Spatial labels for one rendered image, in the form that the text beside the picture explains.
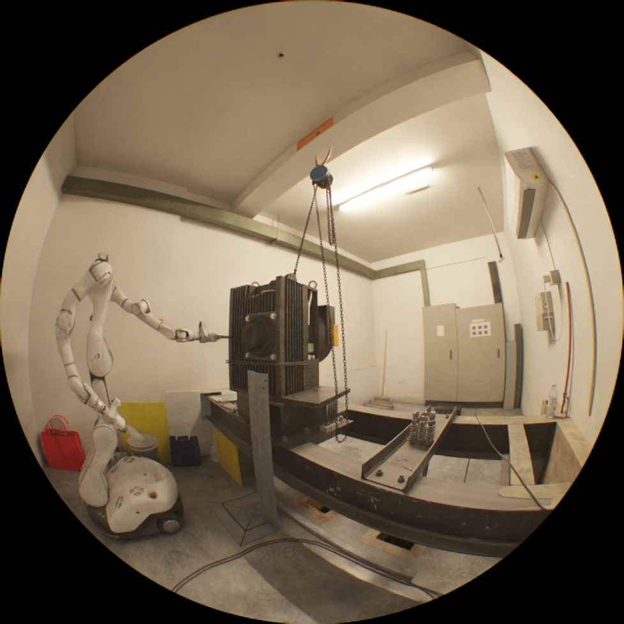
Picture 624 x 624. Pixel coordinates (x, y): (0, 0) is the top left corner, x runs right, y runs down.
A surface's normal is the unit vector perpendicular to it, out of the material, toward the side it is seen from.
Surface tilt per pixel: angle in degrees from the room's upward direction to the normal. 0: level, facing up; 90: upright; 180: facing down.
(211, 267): 90
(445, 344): 90
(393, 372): 90
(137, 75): 180
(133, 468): 73
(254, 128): 180
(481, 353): 90
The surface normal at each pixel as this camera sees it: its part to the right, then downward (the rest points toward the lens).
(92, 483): 0.76, -0.10
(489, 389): -0.72, -0.09
